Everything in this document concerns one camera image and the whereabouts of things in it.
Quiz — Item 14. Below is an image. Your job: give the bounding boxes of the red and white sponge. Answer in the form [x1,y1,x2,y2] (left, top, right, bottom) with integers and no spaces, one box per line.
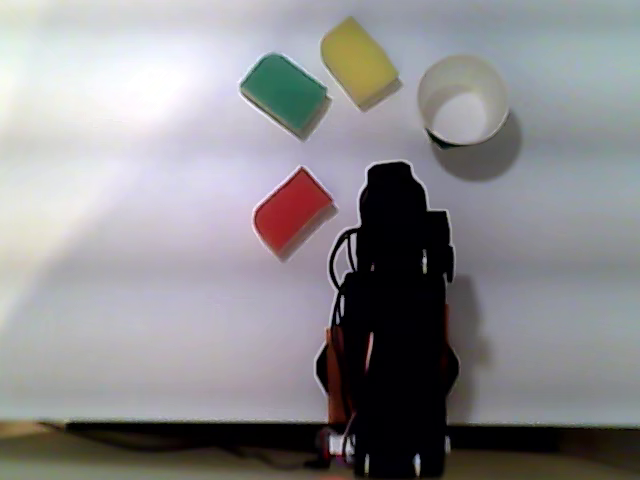
[252,165,339,262]

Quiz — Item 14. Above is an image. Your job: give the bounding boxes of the white paper cup green band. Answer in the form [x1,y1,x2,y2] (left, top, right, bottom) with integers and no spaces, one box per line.
[417,53,511,150]

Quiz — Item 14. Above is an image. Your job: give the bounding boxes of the yellow and white sponge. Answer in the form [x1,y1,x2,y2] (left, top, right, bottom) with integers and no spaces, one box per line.
[319,15,404,112]

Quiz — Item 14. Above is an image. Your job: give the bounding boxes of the green and white sponge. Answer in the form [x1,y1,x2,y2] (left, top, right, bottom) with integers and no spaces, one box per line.
[238,51,331,144]

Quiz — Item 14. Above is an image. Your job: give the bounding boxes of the controller board with red lights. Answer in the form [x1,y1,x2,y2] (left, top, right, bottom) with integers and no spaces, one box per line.
[313,428,357,469]

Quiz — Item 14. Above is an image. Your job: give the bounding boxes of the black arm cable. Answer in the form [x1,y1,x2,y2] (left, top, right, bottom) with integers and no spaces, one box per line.
[328,227,362,326]

